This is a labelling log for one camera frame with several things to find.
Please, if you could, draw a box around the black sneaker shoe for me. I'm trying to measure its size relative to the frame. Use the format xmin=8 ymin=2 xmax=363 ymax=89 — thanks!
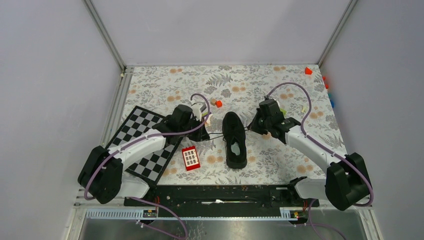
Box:
xmin=222 ymin=111 xmax=247 ymax=169

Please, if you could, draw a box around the red toy calculator block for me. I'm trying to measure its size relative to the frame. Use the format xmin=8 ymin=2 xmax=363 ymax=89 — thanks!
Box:
xmin=181 ymin=146 xmax=201 ymax=171

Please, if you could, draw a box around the black shoelace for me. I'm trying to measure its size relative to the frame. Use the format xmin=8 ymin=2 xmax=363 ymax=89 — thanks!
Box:
xmin=206 ymin=125 xmax=251 ymax=142

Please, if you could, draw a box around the small red cube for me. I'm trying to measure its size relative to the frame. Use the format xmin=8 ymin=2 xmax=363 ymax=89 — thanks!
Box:
xmin=215 ymin=100 xmax=223 ymax=108

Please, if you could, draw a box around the grey slotted cable duct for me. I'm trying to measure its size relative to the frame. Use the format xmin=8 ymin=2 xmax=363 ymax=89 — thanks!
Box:
xmin=85 ymin=207 xmax=301 ymax=221

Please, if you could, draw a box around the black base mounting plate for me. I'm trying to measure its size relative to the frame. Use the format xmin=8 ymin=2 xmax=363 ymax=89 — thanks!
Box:
xmin=143 ymin=184 xmax=319 ymax=216

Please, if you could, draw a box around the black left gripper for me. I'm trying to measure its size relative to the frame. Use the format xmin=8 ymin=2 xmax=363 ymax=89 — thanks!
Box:
xmin=179 ymin=115 xmax=210 ymax=142

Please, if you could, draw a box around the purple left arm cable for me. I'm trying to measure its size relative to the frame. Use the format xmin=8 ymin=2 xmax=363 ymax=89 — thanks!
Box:
xmin=83 ymin=93 xmax=212 ymax=202

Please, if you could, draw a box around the floral patterned table mat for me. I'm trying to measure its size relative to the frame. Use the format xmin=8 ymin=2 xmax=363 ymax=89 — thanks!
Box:
xmin=121 ymin=64 xmax=346 ymax=185

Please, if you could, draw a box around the green rectangular block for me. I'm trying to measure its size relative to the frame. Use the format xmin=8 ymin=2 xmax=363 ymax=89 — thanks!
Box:
xmin=280 ymin=108 xmax=287 ymax=116

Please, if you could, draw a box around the orange red toy piece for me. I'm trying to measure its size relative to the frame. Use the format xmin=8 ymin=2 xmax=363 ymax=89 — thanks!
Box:
xmin=322 ymin=76 xmax=329 ymax=89

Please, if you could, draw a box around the red triangular block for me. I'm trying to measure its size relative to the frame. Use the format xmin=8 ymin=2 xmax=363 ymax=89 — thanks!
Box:
xmin=304 ymin=67 xmax=313 ymax=75

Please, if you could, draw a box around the multicolour toy brick stack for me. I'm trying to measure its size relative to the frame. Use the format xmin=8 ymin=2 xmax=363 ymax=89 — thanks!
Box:
xmin=202 ymin=113 xmax=213 ymax=127

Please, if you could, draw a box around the black white chessboard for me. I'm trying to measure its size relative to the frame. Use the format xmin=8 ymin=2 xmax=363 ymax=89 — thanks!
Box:
xmin=105 ymin=106 xmax=182 ymax=188

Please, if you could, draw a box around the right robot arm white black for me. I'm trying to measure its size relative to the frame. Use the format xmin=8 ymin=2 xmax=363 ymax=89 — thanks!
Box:
xmin=248 ymin=99 xmax=372 ymax=211

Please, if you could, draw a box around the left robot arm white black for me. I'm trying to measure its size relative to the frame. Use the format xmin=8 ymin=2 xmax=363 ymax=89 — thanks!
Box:
xmin=77 ymin=102 xmax=211 ymax=206

